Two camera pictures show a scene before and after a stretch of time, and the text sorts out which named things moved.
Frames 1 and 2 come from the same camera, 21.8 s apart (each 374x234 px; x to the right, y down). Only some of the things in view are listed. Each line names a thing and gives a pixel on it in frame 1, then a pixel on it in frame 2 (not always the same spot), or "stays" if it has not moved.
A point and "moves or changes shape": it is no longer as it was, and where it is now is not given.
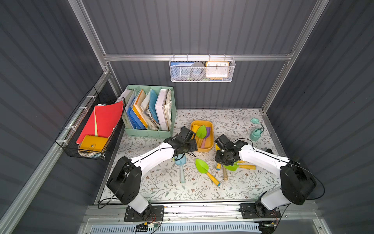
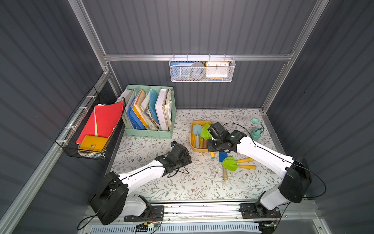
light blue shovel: x=180 y=159 moves or changes shape
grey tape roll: x=197 y=70 stays
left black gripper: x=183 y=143 to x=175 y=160
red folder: x=103 y=119 stays
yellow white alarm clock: x=217 y=70 stays
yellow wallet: x=92 y=143 stays
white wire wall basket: x=198 y=69 stays
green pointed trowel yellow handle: x=203 y=167 to x=205 y=134
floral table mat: x=196 y=176 stays
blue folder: x=136 y=123 stays
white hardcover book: x=159 y=111 stays
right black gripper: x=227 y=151 to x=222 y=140
